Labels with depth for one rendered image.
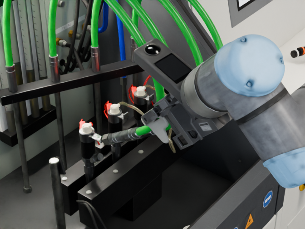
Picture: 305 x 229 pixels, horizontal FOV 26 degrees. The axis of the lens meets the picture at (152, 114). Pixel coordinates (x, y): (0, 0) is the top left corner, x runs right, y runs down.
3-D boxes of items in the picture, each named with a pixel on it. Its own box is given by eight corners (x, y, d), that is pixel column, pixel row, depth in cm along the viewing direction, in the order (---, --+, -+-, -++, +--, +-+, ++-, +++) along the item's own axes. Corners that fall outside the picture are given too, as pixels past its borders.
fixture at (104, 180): (95, 255, 133) (91, 199, 124) (60, 233, 138) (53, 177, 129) (193, 169, 155) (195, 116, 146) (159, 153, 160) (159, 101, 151)
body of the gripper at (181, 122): (177, 151, 101) (209, 137, 90) (145, 106, 101) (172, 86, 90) (213, 124, 104) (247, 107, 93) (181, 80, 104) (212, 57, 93)
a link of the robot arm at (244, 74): (258, 110, 76) (216, 48, 76) (218, 128, 86) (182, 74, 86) (304, 76, 79) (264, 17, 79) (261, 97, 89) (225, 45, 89)
